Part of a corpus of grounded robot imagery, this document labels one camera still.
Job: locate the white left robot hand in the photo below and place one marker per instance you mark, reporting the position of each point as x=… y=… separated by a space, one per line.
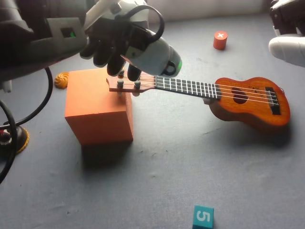
x=114 y=52

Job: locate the small orange wooden ukulele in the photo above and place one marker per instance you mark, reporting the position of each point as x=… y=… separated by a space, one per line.
x=250 y=107

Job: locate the orange swirl cookie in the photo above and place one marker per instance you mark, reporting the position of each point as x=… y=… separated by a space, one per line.
x=62 y=81

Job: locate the toy chocolate cake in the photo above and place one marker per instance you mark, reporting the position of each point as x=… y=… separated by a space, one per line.
x=22 y=139

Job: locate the orange cube block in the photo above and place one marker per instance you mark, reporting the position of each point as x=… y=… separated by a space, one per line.
x=95 y=107

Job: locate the teal block with number five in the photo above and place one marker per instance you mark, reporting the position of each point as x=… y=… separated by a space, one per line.
x=203 y=217

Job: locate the red cylinder with white cross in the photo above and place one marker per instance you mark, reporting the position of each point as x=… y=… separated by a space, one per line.
x=220 y=41

